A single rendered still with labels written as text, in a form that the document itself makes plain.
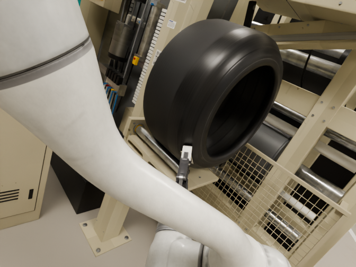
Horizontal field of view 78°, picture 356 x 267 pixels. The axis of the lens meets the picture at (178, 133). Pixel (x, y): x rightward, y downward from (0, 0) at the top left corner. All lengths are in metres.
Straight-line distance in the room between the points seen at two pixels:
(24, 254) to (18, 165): 0.52
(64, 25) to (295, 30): 1.11
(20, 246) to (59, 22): 1.54
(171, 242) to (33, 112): 0.40
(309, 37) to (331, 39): 0.08
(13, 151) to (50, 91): 1.17
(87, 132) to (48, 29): 0.09
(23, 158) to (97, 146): 1.17
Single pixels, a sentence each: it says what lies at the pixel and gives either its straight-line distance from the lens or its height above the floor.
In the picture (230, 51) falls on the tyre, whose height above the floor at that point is 1.37.
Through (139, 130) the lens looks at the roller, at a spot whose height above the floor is 0.91.
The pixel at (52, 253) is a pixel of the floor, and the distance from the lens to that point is 1.64.
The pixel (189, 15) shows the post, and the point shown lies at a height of 1.44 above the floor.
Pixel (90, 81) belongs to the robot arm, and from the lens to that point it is 0.21.
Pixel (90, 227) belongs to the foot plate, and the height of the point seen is 0.01.
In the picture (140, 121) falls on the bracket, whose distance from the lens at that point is 1.06.
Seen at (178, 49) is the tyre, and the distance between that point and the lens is 0.77.
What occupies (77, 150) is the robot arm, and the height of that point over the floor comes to 1.22.
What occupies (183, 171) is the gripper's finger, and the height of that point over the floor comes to 1.04.
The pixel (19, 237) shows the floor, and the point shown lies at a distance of 1.71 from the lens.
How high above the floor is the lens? 1.35
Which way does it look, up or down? 22 degrees down
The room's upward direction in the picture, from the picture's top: 24 degrees clockwise
